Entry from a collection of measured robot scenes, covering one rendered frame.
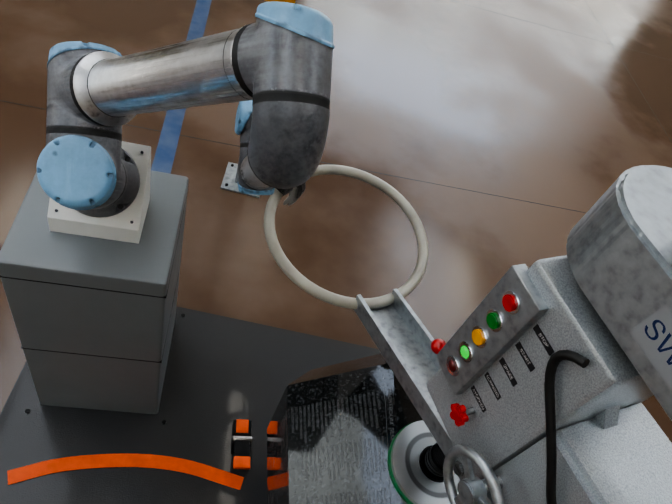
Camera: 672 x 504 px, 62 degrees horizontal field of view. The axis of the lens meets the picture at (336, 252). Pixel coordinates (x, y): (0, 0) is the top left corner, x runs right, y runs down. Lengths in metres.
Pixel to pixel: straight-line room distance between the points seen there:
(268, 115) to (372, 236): 2.14
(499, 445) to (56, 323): 1.22
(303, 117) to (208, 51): 0.21
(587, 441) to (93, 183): 1.02
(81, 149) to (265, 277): 1.48
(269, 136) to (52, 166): 0.58
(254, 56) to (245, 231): 1.93
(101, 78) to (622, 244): 0.94
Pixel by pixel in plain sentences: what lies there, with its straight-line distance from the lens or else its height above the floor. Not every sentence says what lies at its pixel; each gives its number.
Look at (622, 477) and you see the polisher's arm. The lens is 0.95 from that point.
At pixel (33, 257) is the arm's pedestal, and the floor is 0.85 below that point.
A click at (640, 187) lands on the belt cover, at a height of 1.70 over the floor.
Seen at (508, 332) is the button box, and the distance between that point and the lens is 0.89.
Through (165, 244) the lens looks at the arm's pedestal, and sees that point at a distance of 1.56.
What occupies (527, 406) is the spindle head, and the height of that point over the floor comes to 1.37.
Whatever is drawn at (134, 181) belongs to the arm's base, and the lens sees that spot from 1.48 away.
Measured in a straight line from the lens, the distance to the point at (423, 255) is 1.63.
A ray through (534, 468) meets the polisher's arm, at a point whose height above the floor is 1.31.
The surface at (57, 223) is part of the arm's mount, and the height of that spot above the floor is 0.89.
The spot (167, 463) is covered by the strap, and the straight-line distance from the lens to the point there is 2.16.
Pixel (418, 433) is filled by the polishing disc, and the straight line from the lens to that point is 1.43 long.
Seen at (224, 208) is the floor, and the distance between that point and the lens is 2.82.
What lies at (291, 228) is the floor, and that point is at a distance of 2.81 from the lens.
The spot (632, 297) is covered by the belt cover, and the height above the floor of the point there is 1.64.
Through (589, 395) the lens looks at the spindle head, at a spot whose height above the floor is 1.49.
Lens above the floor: 2.07
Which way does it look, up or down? 48 degrees down
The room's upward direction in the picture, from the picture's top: 24 degrees clockwise
